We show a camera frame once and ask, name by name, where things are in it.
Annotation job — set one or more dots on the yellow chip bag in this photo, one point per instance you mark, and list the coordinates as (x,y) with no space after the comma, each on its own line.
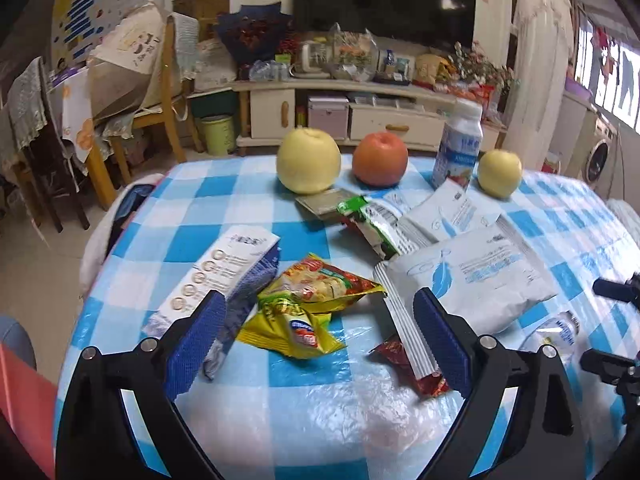
(295,310)

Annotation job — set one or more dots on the blue white checkered tablecloth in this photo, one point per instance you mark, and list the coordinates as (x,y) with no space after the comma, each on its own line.
(349,412)

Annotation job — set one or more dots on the white lace curtain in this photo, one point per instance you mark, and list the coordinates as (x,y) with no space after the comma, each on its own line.
(545,45)

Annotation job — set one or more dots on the pink storage box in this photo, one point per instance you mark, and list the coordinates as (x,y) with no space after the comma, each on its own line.
(329,114)

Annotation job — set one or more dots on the clear plastic wipes packet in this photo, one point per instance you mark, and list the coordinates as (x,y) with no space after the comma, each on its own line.
(561,331)

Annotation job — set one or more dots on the green white snack wrapper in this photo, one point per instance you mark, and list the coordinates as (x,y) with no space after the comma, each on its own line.
(376,218)

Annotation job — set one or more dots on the white washing machine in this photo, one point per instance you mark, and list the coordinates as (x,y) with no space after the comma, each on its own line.
(602,145)

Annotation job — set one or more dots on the small red candy wrapper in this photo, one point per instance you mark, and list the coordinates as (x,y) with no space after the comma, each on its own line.
(392,352)

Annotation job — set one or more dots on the large white blue pouch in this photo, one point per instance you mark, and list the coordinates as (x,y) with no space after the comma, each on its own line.
(489,276)

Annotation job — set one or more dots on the cream tv cabinet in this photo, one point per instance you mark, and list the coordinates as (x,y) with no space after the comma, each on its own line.
(269,110)

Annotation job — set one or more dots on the green waste bin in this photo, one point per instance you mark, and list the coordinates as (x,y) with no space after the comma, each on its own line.
(219,134)

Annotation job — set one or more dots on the red apple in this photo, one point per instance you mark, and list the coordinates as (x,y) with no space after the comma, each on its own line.
(380,159)

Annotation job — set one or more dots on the white yogurt drink bottle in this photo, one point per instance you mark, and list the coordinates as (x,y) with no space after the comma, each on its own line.
(460,145)

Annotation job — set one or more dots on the milk carton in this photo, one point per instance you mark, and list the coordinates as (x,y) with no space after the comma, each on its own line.
(239,264)

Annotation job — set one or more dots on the silver foil packet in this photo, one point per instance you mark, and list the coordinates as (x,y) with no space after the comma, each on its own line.
(324,205)

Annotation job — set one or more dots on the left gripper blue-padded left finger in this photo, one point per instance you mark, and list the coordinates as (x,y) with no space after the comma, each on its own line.
(95,436)

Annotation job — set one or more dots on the wooden chair with bag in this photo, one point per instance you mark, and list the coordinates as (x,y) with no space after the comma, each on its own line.
(166,101)

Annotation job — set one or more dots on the left yellow apple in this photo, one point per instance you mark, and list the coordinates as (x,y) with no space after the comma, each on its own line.
(308,161)

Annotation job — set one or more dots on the dark blue flower bouquet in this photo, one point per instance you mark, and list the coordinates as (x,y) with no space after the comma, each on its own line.
(254,33)

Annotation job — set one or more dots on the beige canvas tote bag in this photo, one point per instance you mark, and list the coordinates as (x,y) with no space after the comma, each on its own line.
(122,67)

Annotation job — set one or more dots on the yellow apple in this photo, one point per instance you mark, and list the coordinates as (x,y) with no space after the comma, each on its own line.
(308,161)
(499,173)

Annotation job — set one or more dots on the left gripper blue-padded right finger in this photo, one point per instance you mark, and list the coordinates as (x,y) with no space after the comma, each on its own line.
(543,439)

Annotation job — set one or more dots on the right yellow apple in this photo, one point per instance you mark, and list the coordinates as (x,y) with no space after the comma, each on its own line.
(499,173)

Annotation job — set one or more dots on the dark wooden chair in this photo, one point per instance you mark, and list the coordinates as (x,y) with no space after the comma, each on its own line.
(38,140)

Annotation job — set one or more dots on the pink plastic trash bin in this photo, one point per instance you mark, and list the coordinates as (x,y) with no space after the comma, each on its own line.
(27,405)

